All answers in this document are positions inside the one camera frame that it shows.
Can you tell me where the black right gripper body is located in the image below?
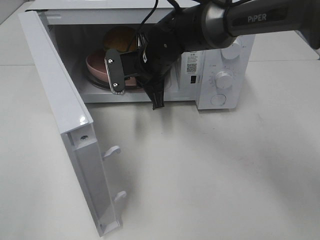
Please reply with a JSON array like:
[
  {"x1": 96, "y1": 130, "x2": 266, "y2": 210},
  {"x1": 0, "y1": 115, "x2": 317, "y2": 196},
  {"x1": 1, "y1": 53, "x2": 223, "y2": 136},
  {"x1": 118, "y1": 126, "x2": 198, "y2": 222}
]
[{"x1": 120, "y1": 11, "x2": 200, "y2": 85}]

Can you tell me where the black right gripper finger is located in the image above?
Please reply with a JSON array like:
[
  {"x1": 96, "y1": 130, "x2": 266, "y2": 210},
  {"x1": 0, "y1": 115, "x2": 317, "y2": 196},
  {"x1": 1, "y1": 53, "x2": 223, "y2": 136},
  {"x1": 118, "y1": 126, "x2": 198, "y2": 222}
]
[
  {"x1": 104, "y1": 48, "x2": 125, "y2": 95},
  {"x1": 142, "y1": 75, "x2": 165, "y2": 110}
]

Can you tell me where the pink round plate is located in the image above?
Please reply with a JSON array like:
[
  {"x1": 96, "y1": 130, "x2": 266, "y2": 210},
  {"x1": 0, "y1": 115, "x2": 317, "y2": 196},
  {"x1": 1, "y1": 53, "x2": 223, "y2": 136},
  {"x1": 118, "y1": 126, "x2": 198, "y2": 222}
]
[{"x1": 85, "y1": 50, "x2": 142, "y2": 90}]

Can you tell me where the burger with lettuce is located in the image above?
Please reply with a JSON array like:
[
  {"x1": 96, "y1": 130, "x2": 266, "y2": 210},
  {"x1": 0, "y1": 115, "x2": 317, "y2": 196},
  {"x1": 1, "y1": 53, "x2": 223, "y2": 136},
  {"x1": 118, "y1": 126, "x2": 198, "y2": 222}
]
[{"x1": 103, "y1": 25, "x2": 137, "y2": 53}]

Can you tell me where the round door release button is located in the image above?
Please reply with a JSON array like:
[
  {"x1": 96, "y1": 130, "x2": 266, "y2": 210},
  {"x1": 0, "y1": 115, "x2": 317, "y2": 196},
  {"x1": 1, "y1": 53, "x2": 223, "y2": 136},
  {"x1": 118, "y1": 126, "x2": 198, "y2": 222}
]
[{"x1": 210, "y1": 94, "x2": 227, "y2": 106}]

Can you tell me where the white microwave door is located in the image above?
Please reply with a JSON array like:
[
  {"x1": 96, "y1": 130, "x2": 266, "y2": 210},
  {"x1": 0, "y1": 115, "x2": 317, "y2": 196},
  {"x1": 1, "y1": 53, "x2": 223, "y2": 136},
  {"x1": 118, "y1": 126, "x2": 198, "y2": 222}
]
[{"x1": 18, "y1": 10, "x2": 127, "y2": 237}]

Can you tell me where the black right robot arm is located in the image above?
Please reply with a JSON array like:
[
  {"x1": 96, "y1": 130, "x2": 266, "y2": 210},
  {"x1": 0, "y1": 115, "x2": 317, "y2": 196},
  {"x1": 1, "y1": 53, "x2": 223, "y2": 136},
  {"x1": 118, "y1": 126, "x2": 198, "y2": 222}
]
[{"x1": 104, "y1": 0, "x2": 320, "y2": 109}]

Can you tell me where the white microwave oven body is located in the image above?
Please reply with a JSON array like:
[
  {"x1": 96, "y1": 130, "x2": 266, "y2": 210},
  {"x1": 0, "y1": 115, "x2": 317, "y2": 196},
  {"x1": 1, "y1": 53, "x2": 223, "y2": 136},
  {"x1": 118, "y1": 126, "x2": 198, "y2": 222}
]
[{"x1": 19, "y1": 0, "x2": 255, "y2": 114}]

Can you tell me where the white lower microwave knob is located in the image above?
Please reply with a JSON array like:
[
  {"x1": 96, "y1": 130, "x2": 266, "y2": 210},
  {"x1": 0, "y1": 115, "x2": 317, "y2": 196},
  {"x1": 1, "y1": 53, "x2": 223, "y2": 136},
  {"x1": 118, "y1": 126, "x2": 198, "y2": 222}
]
[{"x1": 214, "y1": 70, "x2": 234, "y2": 89}]

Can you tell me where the white microwave knob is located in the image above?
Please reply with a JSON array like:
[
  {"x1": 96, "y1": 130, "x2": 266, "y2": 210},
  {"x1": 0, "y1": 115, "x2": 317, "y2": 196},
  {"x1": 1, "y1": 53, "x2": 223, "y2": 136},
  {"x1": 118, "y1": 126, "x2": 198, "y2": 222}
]
[
  {"x1": 214, "y1": 70, "x2": 234, "y2": 89},
  {"x1": 221, "y1": 38, "x2": 242, "y2": 60}
]

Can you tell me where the white upper microwave knob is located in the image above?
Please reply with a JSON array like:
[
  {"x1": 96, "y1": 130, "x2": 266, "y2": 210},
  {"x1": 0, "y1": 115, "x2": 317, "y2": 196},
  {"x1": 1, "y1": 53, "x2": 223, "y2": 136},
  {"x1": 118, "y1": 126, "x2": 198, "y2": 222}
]
[{"x1": 221, "y1": 38, "x2": 242, "y2": 60}]

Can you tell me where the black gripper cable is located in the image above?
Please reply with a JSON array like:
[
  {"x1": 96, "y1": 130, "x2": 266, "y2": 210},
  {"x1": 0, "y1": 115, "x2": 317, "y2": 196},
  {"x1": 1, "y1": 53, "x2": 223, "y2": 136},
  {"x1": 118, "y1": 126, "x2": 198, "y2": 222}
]
[{"x1": 128, "y1": 0, "x2": 241, "y2": 51}]

